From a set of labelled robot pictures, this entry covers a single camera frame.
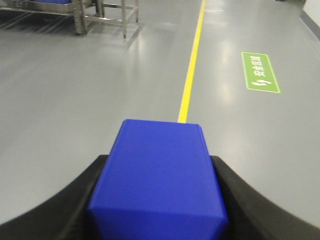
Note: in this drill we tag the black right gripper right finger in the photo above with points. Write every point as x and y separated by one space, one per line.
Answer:
254 217

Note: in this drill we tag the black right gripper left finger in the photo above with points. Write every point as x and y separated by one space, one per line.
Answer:
61 217

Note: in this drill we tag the blue plastic block part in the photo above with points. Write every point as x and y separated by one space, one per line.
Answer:
158 183

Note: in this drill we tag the steel roller shelf rack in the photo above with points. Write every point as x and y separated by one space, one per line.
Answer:
84 12

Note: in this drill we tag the green floor safety sign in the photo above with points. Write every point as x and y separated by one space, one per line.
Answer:
259 74

